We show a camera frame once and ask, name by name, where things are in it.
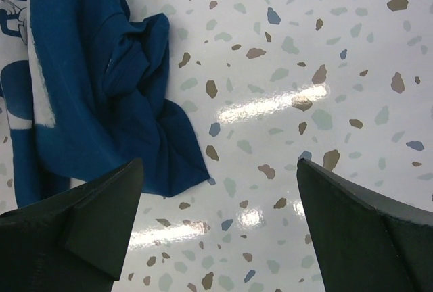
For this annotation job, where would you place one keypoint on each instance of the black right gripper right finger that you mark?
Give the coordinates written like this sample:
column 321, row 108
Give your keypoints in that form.
column 364, row 241

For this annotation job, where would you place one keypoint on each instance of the dark blue printed t-shirt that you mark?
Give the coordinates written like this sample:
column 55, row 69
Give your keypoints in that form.
column 85, row 92

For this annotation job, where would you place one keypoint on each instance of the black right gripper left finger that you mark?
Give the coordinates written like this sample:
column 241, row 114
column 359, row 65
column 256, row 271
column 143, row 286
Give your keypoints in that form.
column 74, row 241

